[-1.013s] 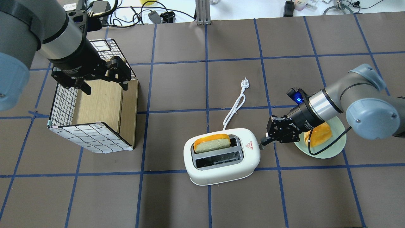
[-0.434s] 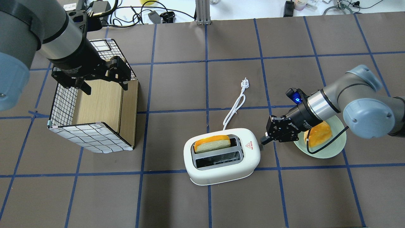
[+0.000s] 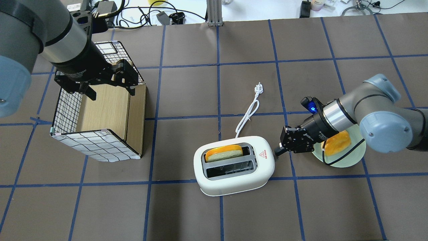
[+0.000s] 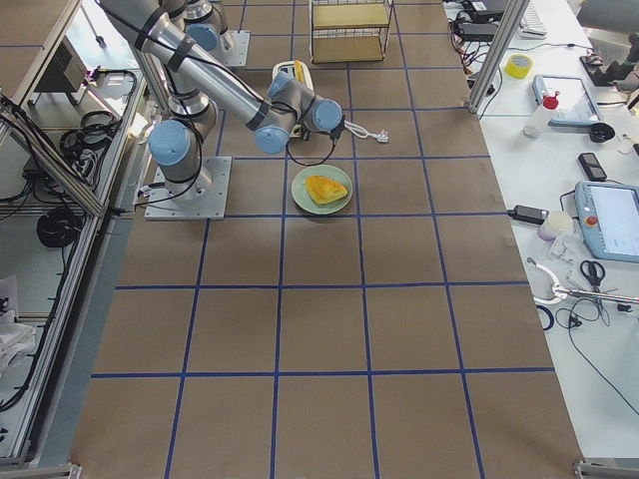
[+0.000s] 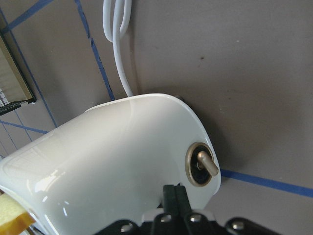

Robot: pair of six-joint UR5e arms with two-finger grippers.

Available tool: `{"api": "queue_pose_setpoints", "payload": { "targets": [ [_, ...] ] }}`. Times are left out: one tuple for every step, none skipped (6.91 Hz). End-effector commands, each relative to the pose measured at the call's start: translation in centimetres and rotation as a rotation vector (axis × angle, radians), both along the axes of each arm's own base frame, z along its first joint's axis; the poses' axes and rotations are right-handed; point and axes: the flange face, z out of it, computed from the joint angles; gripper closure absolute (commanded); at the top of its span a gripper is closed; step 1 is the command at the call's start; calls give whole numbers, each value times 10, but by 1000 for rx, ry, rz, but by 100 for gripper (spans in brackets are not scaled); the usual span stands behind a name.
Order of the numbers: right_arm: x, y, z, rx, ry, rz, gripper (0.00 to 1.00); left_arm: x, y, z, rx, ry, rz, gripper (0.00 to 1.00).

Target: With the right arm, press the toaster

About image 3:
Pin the triangular golden pastry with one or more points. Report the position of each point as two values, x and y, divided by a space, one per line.
336 143

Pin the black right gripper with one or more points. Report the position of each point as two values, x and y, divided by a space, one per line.
315 129

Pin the white toaster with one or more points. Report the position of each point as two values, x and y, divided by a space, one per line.
234 175

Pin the aluminium frame post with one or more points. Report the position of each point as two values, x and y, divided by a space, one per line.
214 13

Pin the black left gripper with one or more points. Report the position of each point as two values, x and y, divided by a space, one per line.
83 62

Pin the yellow bread slice in toaster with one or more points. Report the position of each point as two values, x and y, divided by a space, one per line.
223 153

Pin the wire basket with wooden shelf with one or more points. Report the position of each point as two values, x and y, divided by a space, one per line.
109 128

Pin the black power adapter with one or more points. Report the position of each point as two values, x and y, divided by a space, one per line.
305 9

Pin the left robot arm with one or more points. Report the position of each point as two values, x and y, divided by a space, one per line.
46 27

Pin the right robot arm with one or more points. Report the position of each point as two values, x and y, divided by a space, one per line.
383 126

